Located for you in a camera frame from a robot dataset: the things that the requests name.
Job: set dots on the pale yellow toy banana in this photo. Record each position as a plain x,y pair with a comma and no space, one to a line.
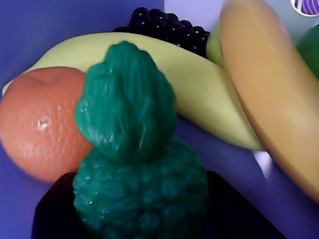
199,94

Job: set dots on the dark purple toy grapes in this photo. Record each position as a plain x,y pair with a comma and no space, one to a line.
169,27

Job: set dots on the green toy fruit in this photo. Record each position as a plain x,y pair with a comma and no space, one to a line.
310,52

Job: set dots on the orange toy fruit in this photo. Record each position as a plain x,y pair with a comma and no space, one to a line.
42,124

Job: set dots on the orange-yellow toy banana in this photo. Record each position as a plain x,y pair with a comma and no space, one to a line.
269,87

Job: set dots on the green toy pineapple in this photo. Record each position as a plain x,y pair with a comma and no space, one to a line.
132,154

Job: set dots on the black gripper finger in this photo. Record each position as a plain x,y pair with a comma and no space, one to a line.
236,211
54,209

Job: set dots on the round striped sticker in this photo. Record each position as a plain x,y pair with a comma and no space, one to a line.
305,7

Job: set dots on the pale yellow toy fruit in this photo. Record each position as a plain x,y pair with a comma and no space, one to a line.
214,47

